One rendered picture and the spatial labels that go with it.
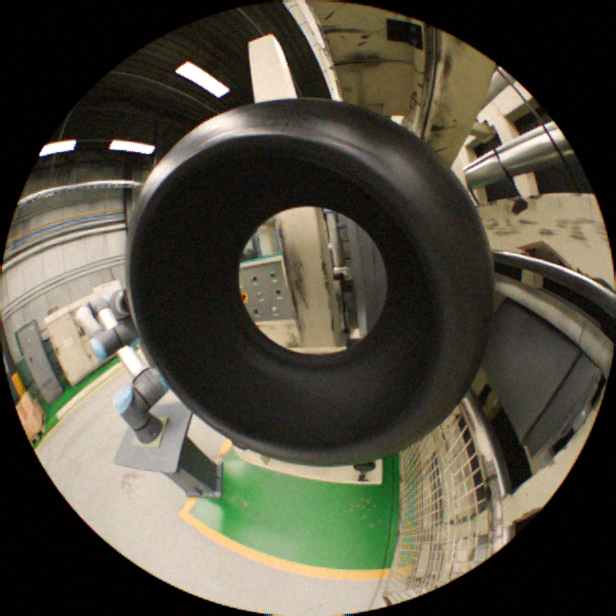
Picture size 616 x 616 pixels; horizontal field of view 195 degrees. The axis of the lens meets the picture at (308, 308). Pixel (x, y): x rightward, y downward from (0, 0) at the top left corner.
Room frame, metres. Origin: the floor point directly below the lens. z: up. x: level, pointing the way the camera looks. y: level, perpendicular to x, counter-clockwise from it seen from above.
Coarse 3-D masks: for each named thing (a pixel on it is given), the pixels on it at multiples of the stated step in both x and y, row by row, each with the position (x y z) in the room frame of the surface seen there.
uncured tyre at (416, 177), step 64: (256, 128) 0.13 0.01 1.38; (320, 128) 0.11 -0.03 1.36; (384, 128) 0.10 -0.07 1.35; (192, 192) 0.30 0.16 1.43; (256, 192) 0.41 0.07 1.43; (320, 192) 0.39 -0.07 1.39; (384, 192) 0.10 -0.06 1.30; (448, 192) 0.09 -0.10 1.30; (128, 256) 0.20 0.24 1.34; (192, 256) 0.40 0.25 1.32; (384, 256) 0.36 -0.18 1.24; (448, 256) 0.09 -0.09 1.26; (192, 320) 0.39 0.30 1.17; (384, 320) 0.36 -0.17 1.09; (448, 320) 0.09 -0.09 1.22; (192, 384) 0.28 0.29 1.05; (256, 384) 0.38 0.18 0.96; (320, 384) 0.38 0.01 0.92; (384, 384) 0.27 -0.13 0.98; (448, 384) 0.09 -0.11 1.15; (256, 448) 0.16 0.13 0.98; (320, 448) 0.15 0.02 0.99; (384, 448) 0.10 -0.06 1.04
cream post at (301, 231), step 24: (264, 48) 0.53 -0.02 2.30; (264, 72) 0.54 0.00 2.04; (288, 72) 0.60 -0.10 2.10; (264, 96) 0.54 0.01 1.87; (288, 96) 0.52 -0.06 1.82; (288, 216) 0.54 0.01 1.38; (312, 216) 0.52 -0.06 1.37; (288, 240) 0.54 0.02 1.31; (312, 240) 0.52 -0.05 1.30; (288, 264) 0.55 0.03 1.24; (312, 264) 0.52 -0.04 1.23; (312, 288) 0.53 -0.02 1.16; (312, 312) 0.53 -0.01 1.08; (336, 312) 0.59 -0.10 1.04; (312, 336) 0.54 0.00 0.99; (336, 336) 0.53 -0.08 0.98
